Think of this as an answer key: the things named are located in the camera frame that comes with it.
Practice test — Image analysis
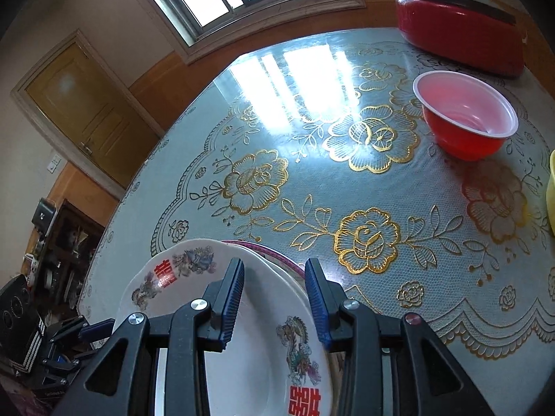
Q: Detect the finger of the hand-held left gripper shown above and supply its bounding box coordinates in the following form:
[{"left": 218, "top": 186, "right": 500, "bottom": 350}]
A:
[
  {"left": 80, "top": 318, "right": 117, "bottom": 344},
  {"left": 47, "top": 316, "right": 87, "bottom": 343}
]

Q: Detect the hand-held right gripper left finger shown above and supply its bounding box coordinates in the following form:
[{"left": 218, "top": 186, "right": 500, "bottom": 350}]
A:
[{"left": 50, "top": 259, "right": 246, "bottom": 416}]

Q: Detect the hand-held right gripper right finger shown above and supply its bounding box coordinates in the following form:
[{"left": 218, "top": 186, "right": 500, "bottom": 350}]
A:
[{"left": 305, "top": 259, "right": 495, "bottom": 416}]

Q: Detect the large floral rimmed plate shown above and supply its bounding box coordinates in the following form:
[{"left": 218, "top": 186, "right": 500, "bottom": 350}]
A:
[{"left": 221, "top": 240, "right": 348, "bottom": 382}]

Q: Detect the red plastic bowl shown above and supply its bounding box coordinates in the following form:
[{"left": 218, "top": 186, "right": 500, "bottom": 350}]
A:
[{"left": 412, "top": 70, "right": 519, "bottom": 162}]

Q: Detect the yellow plastic bowl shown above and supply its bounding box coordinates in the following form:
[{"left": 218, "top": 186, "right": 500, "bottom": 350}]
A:
[{"left": 545, "top": 149, "right": 555, "bottom": 237}]

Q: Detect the dark wooden cabinet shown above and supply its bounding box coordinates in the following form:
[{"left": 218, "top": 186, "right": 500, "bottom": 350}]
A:
[{"left": 24, "top": 199, "right": 107, "bottom": 326}]

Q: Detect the black device on cabinet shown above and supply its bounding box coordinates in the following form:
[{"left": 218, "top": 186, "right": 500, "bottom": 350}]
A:
[{"left": 32, "top": 198, "right": 57, "bottom": 226}]

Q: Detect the yellow wooden door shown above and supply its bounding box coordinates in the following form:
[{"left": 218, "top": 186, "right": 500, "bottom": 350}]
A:
[{"left": 11, "top": 30, "right": 163, "bottom": 200}]

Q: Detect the red electric cooking pot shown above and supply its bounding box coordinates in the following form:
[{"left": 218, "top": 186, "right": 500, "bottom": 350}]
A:
[{"left": 394, "top": 0, "right": 527, "bottom": 79}]

